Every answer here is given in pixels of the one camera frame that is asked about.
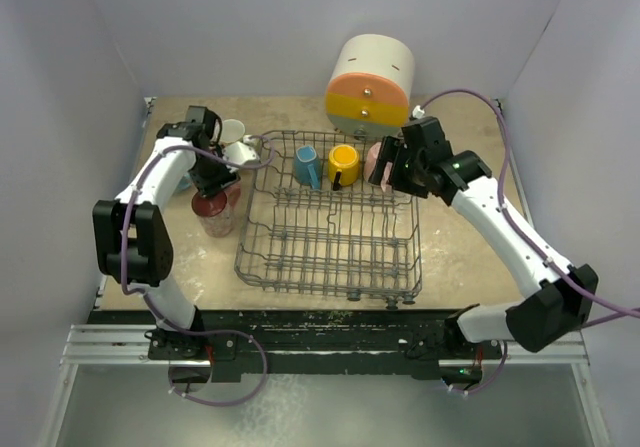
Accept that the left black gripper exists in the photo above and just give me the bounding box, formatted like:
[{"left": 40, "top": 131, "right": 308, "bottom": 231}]
[{"left": 188, "top": 145, "right": 240, "bottom": 200}]

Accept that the pale pink faceted mug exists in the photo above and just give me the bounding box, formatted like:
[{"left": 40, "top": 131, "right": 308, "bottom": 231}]
[{"left": 363, "top": 142, "right": 392, "bottom": 193}]

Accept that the pink floral mug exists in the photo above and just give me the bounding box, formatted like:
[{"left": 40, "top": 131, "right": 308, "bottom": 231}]
[{"left": 191, "top": 183, "right": 241, "bottom": 237}]

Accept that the lime green faceted mug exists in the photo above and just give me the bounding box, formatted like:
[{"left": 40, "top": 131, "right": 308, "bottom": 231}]
[{"left": 219, "top": 119, "right": 259, "bottom": 149}]

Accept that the light blue mug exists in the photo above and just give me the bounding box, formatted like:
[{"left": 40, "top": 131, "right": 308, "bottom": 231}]
[{"left": 175, "top": 173, "right": 192, "bottom": 193}]

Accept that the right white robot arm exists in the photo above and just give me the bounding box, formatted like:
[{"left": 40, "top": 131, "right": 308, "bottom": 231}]
[{"left": 369, "top": 117, "right": 599, "bottom": 358}]

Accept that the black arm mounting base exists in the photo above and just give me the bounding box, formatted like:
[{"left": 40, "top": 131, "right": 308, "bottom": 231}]
[{"left": 89, "top": 308, "right": 559, "bottom": 383}]

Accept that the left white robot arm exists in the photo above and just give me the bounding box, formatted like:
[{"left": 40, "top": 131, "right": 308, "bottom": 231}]
[{"left": 92, "top": 106, "right": 239, "bottom": 359}]

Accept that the round cream drawer cabinet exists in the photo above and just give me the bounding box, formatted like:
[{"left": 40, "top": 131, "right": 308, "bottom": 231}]
[{"left": 325, "top": 34, "right": 415, "bottom": 137}]

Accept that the dark blue textured mug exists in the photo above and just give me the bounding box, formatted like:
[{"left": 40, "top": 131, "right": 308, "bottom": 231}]
[{"left": 293, "top": 145, "right": 322, "bottom": 190}]

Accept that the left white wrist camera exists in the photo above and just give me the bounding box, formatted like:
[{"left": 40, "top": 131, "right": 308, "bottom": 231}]
[{"left": 223, "top": 141, "right": 260, "bottom": 168}]

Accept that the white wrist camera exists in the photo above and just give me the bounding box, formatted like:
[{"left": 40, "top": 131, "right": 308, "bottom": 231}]
[
  {"left": 223, "top": 141, "right": 260, "bottom": 168},
  {"left": 410, "top": 105, "right": 425, "bottom": 120}
]

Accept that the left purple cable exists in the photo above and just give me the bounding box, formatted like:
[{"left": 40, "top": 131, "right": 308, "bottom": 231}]
[{"left": 119, "top": 134, "right": 277, "bottom": 407}]

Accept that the purple cable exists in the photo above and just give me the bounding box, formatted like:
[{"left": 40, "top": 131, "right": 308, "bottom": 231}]
[
  {"left": 419, "top": 87, "right": 640, "bottom": 401},
  {"left": 119, "top": 134, "right": 277, "bottom": 407}
]

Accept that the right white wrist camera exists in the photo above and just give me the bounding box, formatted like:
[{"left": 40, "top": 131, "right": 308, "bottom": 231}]
[{"left": 410, "top": 105, "right": 425, "bottom": 120}]

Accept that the yellow mug black handle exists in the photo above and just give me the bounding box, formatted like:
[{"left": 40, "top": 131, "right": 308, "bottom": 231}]
[{"left": 328, "top": 144, "right": 360, "bottom": 191}]

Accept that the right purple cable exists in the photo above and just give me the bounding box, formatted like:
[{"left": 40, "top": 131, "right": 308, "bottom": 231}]
[{"left": 419, "top": 87, "right": 640, "bottom": 401}]

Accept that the grey wire dish rack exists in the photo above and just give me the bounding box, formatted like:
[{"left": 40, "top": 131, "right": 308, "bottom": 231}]
[{"left": 235, "top": 130, "right": 422, "bottom": 310}]

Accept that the aluminium frame rail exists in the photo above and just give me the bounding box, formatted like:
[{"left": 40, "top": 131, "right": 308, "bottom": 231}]
[{"left": 62, "top": 324, "right": 149, "bottom": 365}]

